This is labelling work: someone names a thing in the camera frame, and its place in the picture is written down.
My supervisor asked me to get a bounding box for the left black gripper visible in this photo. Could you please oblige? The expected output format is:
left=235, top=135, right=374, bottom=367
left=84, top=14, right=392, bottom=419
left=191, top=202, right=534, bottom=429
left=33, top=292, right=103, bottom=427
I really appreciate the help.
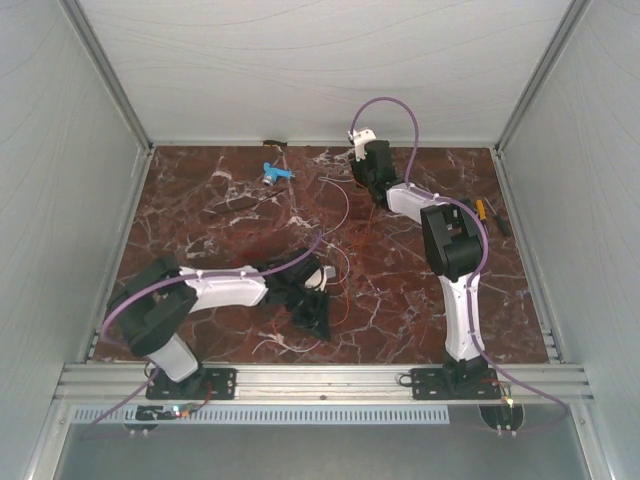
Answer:
left=284, top=283, right=332, bottom=343

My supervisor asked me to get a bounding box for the orange wire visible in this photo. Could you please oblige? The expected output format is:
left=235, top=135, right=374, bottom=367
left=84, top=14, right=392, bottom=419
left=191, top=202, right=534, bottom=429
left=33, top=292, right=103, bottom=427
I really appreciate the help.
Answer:
left=327, top=184, right=381, bottom=331

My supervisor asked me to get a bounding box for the white wire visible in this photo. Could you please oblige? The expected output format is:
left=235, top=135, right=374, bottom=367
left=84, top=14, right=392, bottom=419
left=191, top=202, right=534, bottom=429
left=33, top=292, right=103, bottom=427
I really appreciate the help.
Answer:
left=252, top=147, right=371, bottom=355

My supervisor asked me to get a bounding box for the red wire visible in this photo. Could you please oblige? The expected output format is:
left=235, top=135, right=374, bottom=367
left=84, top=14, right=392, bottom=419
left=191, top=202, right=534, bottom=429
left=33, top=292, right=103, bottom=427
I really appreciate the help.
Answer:
left=227, top=227, right=301, bottom=266

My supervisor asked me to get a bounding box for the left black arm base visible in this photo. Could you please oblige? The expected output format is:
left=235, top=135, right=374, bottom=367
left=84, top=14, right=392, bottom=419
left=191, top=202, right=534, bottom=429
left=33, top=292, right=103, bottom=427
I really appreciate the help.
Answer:
left=145, top=367, right=238, bottom=401

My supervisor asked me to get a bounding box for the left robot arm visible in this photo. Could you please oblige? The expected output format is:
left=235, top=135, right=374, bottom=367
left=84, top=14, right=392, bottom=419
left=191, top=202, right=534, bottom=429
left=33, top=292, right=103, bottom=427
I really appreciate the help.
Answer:
left=103, top=248, right=331, bottom=398

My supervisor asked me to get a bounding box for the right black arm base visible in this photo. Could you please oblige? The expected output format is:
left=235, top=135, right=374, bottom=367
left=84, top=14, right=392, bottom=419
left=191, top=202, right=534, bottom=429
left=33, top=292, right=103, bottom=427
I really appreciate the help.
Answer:
left=409, top=367, right=502, bottom=401

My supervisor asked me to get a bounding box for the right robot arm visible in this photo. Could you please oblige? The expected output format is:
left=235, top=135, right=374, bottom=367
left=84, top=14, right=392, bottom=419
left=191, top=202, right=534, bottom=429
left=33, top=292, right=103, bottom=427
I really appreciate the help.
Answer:
left=350, top=140, right=488, bottom=398

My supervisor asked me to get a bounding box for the blue connector plug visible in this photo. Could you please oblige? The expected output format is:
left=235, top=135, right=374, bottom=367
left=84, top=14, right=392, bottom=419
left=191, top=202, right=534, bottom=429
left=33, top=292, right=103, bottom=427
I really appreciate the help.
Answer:
left=263, top=162, right=295, bottom=186

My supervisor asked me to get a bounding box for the black yellow edge clip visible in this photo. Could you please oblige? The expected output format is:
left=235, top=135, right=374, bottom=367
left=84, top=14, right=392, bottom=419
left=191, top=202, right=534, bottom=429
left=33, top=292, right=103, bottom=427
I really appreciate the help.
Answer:
left=262, top=139, right=288, bottom=148

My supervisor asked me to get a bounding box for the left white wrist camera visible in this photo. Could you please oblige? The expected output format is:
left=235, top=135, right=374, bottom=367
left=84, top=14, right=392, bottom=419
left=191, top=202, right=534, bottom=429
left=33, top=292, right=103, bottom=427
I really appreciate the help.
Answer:
left=304, top=266, right=336, bottom=291

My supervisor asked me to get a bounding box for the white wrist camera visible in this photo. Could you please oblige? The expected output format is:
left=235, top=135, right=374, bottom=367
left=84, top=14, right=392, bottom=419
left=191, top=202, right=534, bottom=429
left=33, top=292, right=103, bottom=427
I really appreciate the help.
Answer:
left=304, top=266, right=336, bottom=291
left=348, top=128, right=377, bottom=161

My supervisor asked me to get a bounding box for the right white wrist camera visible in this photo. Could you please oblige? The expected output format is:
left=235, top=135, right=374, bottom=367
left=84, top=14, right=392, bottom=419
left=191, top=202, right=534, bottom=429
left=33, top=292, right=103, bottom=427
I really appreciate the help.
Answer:
left=348, top=128, right=377, bottom=161

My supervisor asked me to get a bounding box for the yellow handled screwdriver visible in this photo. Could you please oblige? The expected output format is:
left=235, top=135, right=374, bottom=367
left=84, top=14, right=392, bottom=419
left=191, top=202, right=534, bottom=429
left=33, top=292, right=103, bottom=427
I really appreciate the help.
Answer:
left=475, top=199, right=487, bottom=221

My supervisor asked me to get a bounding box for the black handled screwdriver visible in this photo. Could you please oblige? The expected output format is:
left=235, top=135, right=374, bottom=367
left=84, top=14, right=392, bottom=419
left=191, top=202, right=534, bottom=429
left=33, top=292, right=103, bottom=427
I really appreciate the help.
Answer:
left=494, top=214, right=512, bottom=237

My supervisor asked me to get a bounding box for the aluminium front rail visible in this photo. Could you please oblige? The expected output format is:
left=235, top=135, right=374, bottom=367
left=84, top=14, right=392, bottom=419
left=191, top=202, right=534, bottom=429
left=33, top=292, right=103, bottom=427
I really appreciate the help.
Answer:
left=54, top=362, right=593, bottom=405

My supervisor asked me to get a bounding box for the slotted grey cable duct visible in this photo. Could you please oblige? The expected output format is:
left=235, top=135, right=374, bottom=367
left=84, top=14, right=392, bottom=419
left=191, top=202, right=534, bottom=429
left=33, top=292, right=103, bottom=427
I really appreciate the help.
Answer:
left=71, top=404, right=450, bottom=425

